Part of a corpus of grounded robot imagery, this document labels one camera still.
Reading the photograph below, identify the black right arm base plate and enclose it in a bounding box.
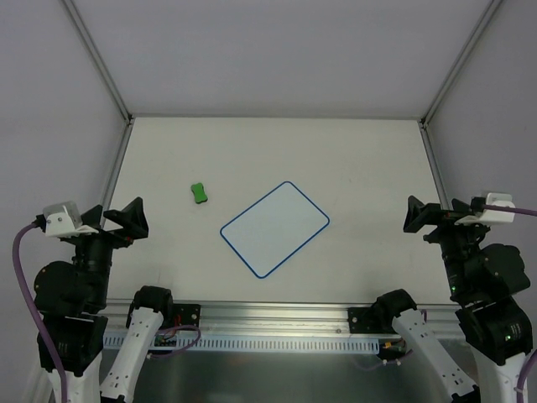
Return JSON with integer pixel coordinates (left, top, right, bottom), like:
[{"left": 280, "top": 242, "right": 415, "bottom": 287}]
[{"left": 347, "top": 306, "right": 394, "bottom": 334}]

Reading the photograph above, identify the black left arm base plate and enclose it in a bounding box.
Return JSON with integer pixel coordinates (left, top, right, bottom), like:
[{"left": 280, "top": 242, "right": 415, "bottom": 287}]
[{"left": 171, "top": 303, "right": 201, "bottom": 327}]

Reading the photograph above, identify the left green circuit board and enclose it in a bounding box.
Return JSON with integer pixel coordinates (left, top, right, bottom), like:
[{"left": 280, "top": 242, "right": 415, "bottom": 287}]
[{"left": 154, "top": 334, "right": 177, "bottom": 348}]

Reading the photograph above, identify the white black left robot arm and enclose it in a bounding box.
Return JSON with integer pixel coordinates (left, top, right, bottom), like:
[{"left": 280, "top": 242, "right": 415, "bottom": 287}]
[{"left": 34, "top": 197, "right": 175, "bottom": 402}]

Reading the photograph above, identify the green whiteboard eraser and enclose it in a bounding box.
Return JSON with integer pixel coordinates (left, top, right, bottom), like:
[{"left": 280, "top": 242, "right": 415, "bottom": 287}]
[{"left": 190, "top": 182, "right": 208, "bottom": 204}]

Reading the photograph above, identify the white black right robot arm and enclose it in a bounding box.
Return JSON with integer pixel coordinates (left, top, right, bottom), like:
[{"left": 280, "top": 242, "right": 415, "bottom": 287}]
[{"left": 369, "top": 192, "right": 536, "bottom": 402}]

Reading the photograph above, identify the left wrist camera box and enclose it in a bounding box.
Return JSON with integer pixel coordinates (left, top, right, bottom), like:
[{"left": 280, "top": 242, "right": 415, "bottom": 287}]
[{"left": 43, "top": 201, "right": 98, "bottom": 238}]

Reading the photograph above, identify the blue framed whiteboard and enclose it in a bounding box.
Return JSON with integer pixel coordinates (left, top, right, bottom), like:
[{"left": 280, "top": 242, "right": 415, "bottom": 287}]
[{"left": 220, "top": 181, "right": 331, "bottom": 280}]

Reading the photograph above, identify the aluminium frame left rail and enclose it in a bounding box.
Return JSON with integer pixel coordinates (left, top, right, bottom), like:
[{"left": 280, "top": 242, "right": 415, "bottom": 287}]
[{"left": 60, "top": 1, "right": 133, "bottom": 207}]

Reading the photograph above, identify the aluminium front mounting rail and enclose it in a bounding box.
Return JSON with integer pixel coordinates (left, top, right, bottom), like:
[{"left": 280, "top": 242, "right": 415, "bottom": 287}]
[{"left": 102, "top": 299, "right": 463, "bottom": 339}]

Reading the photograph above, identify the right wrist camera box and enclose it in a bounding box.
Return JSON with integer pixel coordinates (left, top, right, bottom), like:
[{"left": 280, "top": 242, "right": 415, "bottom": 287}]
[{"left": 456, "top": 192, "right": 515, "bottom": 226}]

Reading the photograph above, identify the aluminium frame rail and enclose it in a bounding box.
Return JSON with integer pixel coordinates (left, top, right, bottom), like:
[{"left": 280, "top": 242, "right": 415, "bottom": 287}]
[
  {"left": 60, "top": 1, "right": 133, "bottom": 207},
  {"left": 418, "top": 1, "right": 505, "bottom": 207}
]

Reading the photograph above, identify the aluminium frame right rail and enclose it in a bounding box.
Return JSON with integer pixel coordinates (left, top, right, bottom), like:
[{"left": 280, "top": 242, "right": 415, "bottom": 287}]
[{"left": 418, "top": 1, "right": 505, "bottom": 207}]

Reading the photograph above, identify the right circuit board connector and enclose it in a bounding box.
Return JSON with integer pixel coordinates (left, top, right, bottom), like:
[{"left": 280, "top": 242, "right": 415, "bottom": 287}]
[{"left": 381, "top": 339, "right": 407, "bottom": 355}]

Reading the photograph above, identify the white slotted cable duct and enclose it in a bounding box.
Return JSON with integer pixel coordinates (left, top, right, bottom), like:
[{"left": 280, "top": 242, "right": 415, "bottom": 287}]
[{"left": 103, "top": 332, "right": 380, "bottom": 355}]

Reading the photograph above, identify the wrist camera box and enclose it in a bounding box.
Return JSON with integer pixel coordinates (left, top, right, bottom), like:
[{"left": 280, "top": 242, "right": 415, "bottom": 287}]
[
  {"left": 43, "top": 201, "right": 98, "bottom": 238},
  {"left": 456, "top": 192, "right": 515, "bottom": 226}
]

